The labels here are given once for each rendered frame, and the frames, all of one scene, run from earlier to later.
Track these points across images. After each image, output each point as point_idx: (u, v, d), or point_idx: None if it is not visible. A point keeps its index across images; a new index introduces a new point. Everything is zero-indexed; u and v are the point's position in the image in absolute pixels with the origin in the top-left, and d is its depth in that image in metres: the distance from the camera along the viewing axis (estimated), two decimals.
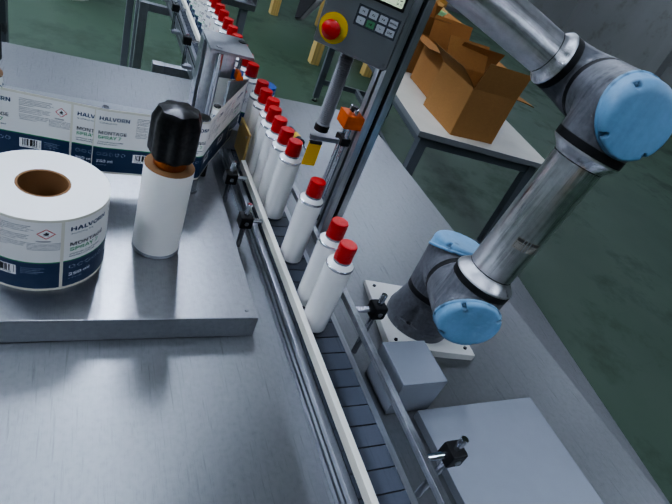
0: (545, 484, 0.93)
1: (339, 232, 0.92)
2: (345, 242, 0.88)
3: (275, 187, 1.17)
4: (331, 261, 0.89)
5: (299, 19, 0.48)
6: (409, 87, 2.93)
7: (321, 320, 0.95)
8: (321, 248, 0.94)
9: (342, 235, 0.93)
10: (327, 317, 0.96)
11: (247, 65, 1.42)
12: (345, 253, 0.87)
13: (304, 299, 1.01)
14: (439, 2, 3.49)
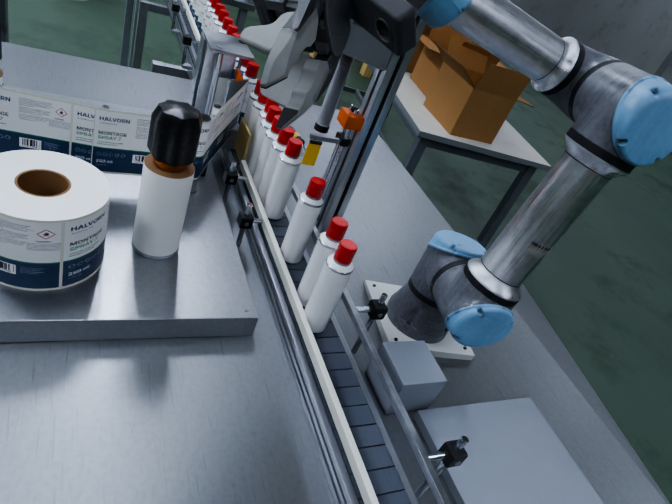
0: (545, 484, 0.93)
1: (339, 232, 0.92)
2: (345, 242, 0.88)
3: (275, 187, 1.17)
4: (331, 261, 0.89)
5: (279, 128, 0.49)
6: (409, 87, 2.93)
7: (321, 320, 0.95)
8: (321, 248, 0.94)
9: (342, 235, 0.93)
10: (327, 317, 0.96)
11: (247, 65, 1.42)
12: (345, 253, 0.87)
13: (304, 299, 1.01)
14: None
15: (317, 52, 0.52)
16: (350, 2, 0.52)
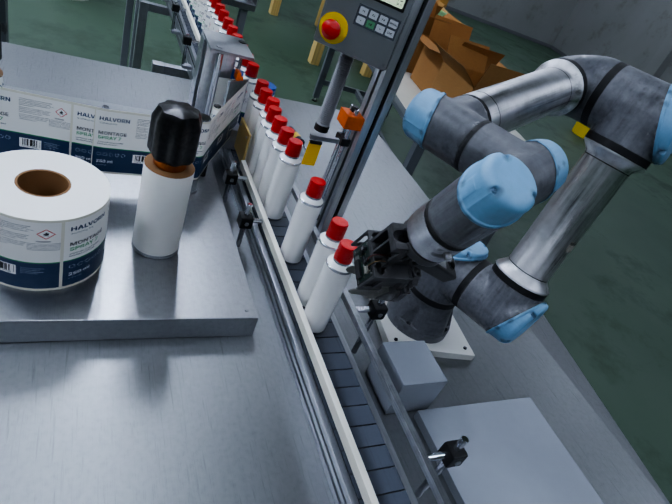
0: (545, 484, 0.93)
1: (339, 232, 0.92)
2: (345, 242, 0.88)
3: (275, 187, 1.17)
4: (331, 261, 0.89)
5: None
6: (409, 87, 2.93)
7: (321, 320, 0.95)
8: (321, 248, 0.94)
9: (342, 235, 0.93)
10: (327, 317, 0.96)
11: (247, 65, 1.42)
12: (345, 253, 0.87)
13: (304, 299, 1.01)
14: (439, 2, 3.49)
15: None
16: None
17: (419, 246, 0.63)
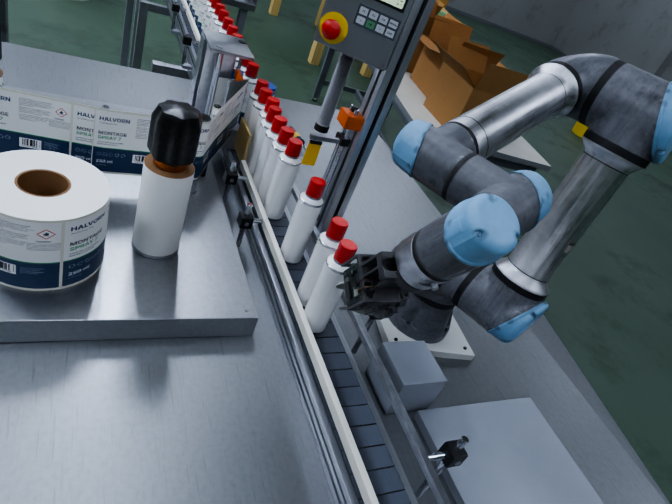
0: (545, 484, 0.93)
1: (339, 232, 0.92)
2: (345, 242, 0.88)
3: (275, 187, 1.17)
4: (331, 261, 0.89)
5: None
6: (409, 87, 2.93)
7: (321, 320, 0.95)
8: (321, 248, 0.94)
9: (342, 235, 0.93)
10: (327, 317, 0.96)
11: (247, 65, 1.42)
12: (345, 253, 0.87)
13: (304, 299, 1.01)
14: (439, 2, 3.49)
15: None
16: None
17: (407, 276, 0.65)
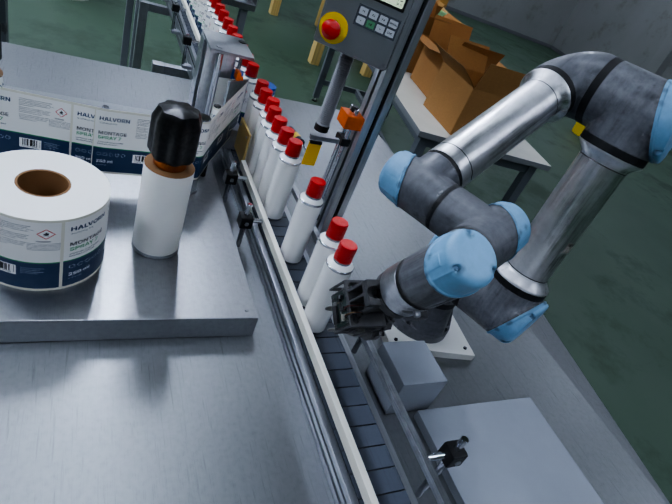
0: (545, 484, 0.93)
1: (339, 232, 0.92)
2: (345, 242, 0.88)
3: (275, 187, 1.17)
4: (331, 261, 0.89)
5: None
6: (409, 87, 2.93)
7: (321, 320, 0.95)
8: (321, 248, 0.94)
9: (342, 235, 0.93)
10: (327, 317, 0.96)
11: (247, 65, 1.42)
12: (345, 253, 0.87)
13: (304, 299, 1.01)
14: (439, 2, 3.49)
15: None
16: None
17: (391, 304, 0.68)
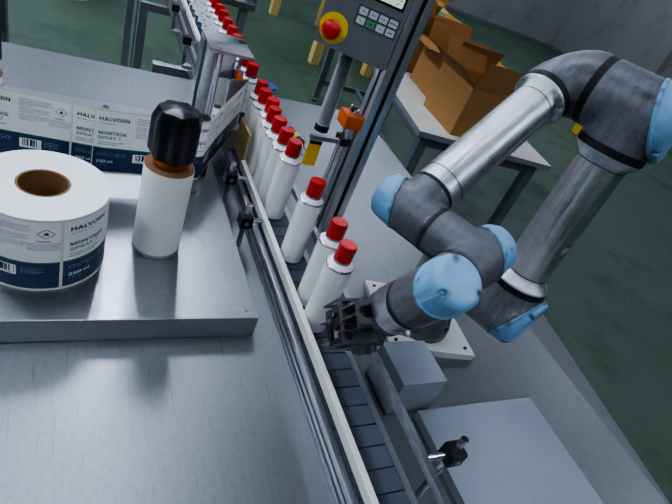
0: (545, 484, 0.93)
1: (339, 232, 0.92)
2: (345, 242, 0.88)
3: (275, 187, 1.17)
4: (331, 261, 0.89)
5: None
6: (409, 87, 2.93)
7: (321, 320, 0.95)
8: (321, 248, 0.94)
9: (342, 235, 0.93)
10: None
11: (247, 65, 1.42)
12: (345, 253, 0.87)
13: (304, 299, 1.01)
14: (439, 2, 3.49)
15: None
16: None
17: (382, 323, 0.71)
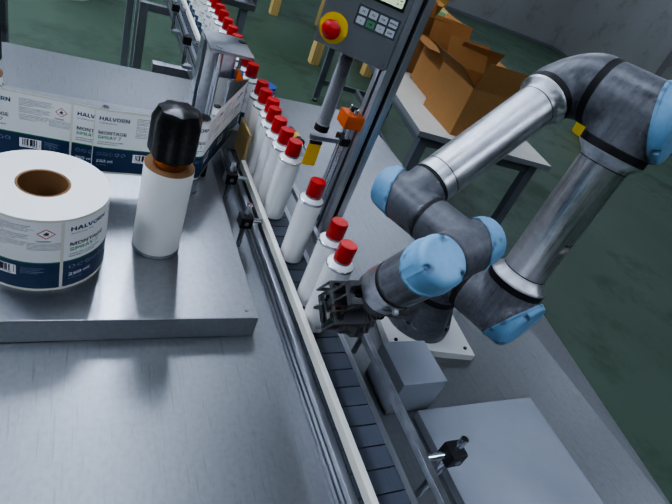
0: (545, 484, 0.93)
1: (339, 232, 0.92)
2: (345, 242, 0.88)
3: (275, 187, 1.17)
4: (331, 261, 0.89)
5: None
6: (409, 87, 2.93)
7: None
8: (321, 248, 0.94)
9: (342, 235, 0.93)
10: None
11: (247, 65, 1.42)
12: (345, 253, 0.87)
13: (304, 299, 1.01)
14: (439, 2, 3.49)
15: None
16: None
17: (371, 303, 0.73)
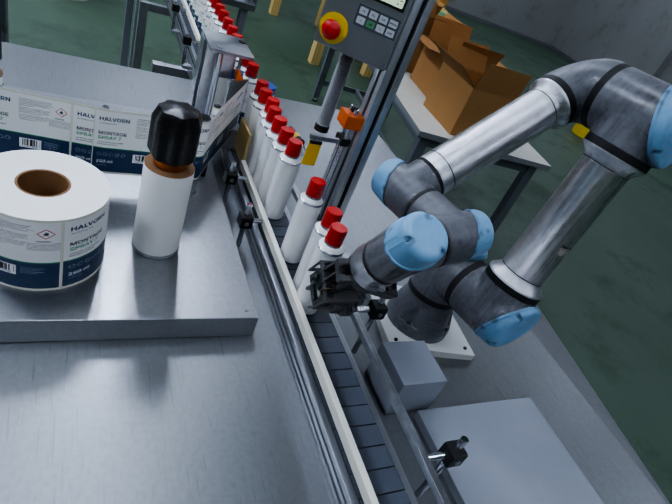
0: (545, 484, 0.93)
1: (333, 221, 0.95)
2: (335, 225, 0.91)
3: (275, 187, 1.17)
4: (322, 244, 0.92)
5: None
6: (409, 87, 2.93)
7: None
8: (315, 236, 0.97)
9: None
10: None
11: (247, 65, 1.42)
12: (336, 236, 0.90)
13: (299, 287, 1.03)
14: (439, 2, 3.49)
15: None
16: None
17: (359, 279, 0.77)
